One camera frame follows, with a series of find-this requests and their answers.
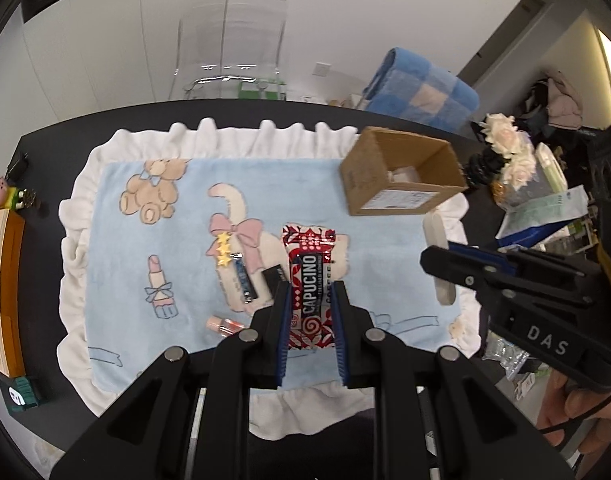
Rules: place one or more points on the pink small bottle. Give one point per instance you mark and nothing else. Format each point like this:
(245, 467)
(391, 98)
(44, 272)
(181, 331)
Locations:
(224, 326)

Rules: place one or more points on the person right hand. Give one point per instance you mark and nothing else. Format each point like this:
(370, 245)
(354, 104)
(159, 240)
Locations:
(562, 406)

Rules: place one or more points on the cream nail file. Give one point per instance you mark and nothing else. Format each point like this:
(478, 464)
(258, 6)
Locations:
(434, 258)

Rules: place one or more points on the pale pink rose bouquet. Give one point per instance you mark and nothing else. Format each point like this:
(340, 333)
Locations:
(514, 146)

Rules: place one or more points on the blue cartoon frilled blanket mat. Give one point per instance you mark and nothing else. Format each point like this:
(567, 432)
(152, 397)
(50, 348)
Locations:
(140, 258)

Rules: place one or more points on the black chifeng lighter box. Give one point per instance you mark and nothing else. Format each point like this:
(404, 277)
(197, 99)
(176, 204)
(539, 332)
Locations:
(275, 279)

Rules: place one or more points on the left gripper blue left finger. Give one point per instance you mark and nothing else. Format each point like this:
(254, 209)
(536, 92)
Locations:
(282, 311)

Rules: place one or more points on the orange wooden desk calendar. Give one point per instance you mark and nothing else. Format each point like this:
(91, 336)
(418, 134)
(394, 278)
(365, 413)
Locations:
(11, 232)

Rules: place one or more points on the transparent acrylic chair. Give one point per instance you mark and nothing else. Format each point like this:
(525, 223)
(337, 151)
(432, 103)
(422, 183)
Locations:
(224, 42)

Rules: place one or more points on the blue white paper pouch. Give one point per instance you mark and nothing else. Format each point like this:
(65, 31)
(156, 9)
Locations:
(534, 221)

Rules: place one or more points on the red capucino candy packet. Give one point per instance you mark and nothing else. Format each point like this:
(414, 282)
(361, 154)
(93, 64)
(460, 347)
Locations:
(309, 251)

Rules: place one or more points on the blue checked towel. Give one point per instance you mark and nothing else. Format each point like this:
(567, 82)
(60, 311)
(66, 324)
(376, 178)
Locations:
(409, 87)

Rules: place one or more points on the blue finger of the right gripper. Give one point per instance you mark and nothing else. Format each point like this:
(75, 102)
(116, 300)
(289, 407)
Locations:
(467, 273)
(484, 256)

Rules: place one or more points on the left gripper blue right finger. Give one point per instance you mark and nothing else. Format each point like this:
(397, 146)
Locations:
(340, 314)

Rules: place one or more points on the brown cardboard box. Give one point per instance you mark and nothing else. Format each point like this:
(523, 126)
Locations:
(389, 172)

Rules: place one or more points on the white green wipes pack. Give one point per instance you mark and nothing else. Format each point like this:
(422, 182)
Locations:
(550, 167)

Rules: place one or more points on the yellow star hair clip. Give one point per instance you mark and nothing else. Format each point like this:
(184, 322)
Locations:
(224, 253)

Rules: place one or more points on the green white box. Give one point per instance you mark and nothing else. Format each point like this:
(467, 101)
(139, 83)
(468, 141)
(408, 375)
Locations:
(266, 90)

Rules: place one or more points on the cartoon boy figurine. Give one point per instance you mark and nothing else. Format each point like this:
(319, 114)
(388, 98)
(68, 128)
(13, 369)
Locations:
(14, 198)

